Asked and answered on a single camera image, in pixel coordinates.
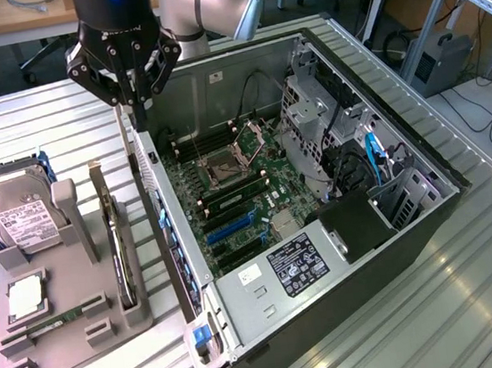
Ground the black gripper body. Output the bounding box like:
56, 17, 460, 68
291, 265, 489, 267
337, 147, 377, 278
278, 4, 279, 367
72, 0, 168, 110

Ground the graphics card with metal bracket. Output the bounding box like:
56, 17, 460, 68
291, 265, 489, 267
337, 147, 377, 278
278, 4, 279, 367
87, 157, 140, 313

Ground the thin metal locking lever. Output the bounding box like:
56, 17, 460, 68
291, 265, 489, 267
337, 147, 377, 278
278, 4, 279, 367
186, 126, 204, 166

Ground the metal socket cover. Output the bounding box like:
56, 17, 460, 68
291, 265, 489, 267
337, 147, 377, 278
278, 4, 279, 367
228, 119, 268, 168

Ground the CPU socket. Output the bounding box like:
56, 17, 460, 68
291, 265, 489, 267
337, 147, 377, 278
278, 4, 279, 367
199, 147, 248, 191

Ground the silver hard disk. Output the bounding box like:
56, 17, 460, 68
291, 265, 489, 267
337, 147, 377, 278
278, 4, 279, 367
0, 161, 65, 261

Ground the green RAM stick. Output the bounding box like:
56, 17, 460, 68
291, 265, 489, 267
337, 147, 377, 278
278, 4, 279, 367
0, 304, 91, 348
203, 177, 272, 215

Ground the green motherboard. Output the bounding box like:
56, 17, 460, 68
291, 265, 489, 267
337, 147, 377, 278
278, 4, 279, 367
156, 110, 334, 284

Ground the silver perforated drive cage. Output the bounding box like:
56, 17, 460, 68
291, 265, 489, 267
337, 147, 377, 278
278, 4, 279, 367
267, 27, 392, 207

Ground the black expansion slot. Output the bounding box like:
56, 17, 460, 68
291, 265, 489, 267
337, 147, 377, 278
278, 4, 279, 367
215, 244, 270, 274
199, 208, 252, 236
211, 234, 265, 265

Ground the blue expansion slot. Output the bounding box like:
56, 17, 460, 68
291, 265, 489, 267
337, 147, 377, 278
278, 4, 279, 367
204, 216, 258, 247

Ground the silver chipset heatsink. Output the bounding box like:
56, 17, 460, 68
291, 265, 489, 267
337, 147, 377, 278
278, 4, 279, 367
269, 210, 302, 241

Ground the grey parts rack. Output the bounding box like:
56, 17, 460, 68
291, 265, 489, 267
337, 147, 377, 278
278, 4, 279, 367
0, 169, 162, 368

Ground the silver CPU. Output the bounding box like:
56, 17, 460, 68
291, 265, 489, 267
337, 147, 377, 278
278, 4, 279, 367
4, 274, 50, 321

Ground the black plastic air shroud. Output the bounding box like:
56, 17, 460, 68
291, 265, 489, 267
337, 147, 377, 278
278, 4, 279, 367
301, 185, 403, 270

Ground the silver power supply unit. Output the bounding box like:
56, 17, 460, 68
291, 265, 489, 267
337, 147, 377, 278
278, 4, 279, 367
195, 214, 365, 352

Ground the grey control box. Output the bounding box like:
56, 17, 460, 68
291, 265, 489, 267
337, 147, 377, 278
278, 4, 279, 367
402, 26, 480, 101

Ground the silver disk bay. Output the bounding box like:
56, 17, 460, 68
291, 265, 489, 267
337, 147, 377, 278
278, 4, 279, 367
365, 163, 449, 235

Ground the blue case latch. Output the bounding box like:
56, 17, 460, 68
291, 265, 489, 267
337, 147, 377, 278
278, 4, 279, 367
190, 325, 214, 349

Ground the open black PC case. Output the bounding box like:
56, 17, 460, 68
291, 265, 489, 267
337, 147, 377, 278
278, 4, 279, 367
109, 9, 492, 368

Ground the grey network cable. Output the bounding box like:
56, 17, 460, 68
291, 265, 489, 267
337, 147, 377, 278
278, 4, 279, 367
7, 0, 58, 16

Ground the thick black wire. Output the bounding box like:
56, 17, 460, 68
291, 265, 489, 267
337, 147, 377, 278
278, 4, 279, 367
153, 125, 177, 151

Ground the black power wire bundle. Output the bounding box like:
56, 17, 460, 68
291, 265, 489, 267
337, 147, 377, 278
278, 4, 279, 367
316, 137, 377, 202

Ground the black coiled cable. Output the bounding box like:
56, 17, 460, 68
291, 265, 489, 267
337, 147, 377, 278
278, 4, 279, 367
378, 28, 414, 65

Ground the blue wire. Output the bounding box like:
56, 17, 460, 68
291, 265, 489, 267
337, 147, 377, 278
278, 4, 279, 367
362, 129, 395, 191

